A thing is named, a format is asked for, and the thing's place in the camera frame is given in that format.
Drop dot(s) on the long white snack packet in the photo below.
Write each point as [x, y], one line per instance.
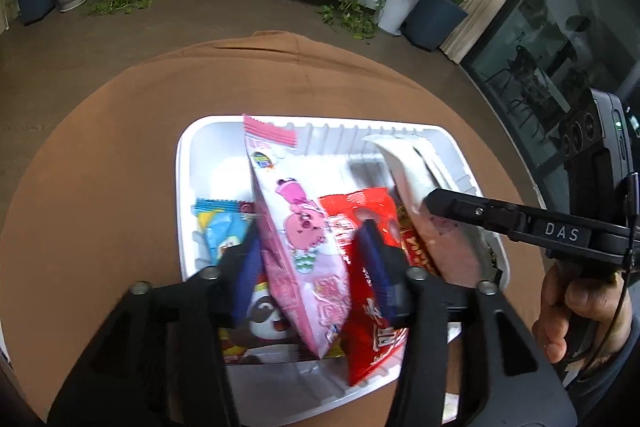
[415, 177]

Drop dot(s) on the pink snack packet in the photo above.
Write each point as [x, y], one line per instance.
[295, 227]

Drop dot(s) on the blue panda snack packet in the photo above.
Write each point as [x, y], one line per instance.
[220, 232]

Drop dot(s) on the dark chair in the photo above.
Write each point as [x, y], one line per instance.
[525, 67]

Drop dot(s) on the person's right forearm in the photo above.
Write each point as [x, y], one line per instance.
[615, 389]

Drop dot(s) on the gold red snack packet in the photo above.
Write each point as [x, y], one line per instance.
[416, 247]

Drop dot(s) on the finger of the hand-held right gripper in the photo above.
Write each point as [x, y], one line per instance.
[480, 212]

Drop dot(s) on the tall white planter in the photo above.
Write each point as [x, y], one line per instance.
[397, 4]

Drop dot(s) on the person's right hand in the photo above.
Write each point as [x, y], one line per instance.
[550, 307]

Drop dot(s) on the white plastic tray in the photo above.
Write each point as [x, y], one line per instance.
[220, 167]

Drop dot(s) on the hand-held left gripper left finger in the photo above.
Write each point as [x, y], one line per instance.
[247, 267]

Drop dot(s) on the glass sliding door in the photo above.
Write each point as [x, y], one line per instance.
[550, 57]

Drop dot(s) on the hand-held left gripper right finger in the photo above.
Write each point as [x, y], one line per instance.
[377, 257]

